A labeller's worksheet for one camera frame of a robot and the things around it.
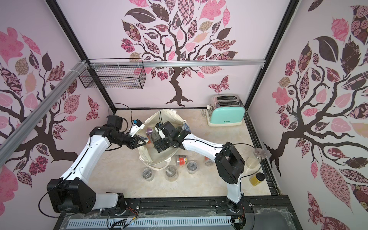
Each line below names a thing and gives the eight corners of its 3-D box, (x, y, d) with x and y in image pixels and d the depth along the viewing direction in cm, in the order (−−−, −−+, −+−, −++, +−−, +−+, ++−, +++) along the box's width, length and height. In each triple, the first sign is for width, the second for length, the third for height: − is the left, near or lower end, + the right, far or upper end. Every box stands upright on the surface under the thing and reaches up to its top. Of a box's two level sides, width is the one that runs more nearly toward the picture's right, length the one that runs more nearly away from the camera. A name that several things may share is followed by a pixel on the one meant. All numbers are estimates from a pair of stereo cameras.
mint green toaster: (207, 127, 111) (210, 110, 96) (205, 111, 122) (208, 94, 108) (240, 127, 111) (248, 110, 96) (235, 111, 122) (241, 94, 108)
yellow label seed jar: (249, 186, 82) (256, 180, 74) (247, 178, 85) (254, 172, 77) (259, 186, 82) (266, 180, 74) (256, 178, 85) (263, 172, 77)
